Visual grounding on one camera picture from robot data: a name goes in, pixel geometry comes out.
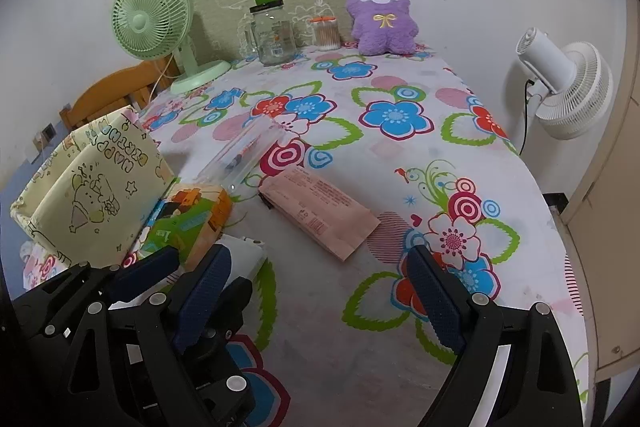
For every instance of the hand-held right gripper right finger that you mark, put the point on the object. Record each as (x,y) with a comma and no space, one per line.
(435,302)

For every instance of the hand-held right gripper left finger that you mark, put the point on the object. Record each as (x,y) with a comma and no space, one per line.
(200,302)

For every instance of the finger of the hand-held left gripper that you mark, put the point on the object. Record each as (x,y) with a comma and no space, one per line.
(140,272)
(236,307)

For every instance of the green tissue packet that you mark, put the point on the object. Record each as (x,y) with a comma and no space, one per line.
(195,217)

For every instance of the yellow cartoon print box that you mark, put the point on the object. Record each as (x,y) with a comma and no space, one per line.
(85,187)

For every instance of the pink paper packet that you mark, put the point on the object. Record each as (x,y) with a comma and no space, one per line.
(320,214)

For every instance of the white plastic case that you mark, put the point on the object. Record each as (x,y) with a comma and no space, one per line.
(245,259)

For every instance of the floral tablecloth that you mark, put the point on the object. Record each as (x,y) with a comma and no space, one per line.
(400,167)

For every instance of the clear plastic tube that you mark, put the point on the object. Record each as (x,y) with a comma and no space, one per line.
(240,154)

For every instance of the wooden bed headboard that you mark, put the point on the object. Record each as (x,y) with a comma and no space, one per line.
(110,92)

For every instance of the beige wooden door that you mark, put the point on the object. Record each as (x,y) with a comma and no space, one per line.
(615,207)

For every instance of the green desk fan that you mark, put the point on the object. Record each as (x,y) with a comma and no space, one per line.
(145,19)

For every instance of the white floor fan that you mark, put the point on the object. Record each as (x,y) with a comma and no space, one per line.
(570,82)

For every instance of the purple plush bunny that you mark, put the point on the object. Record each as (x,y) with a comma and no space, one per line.
(382,22)

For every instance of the cotton swab jar orange lid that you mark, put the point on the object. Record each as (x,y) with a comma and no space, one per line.
(326,34)

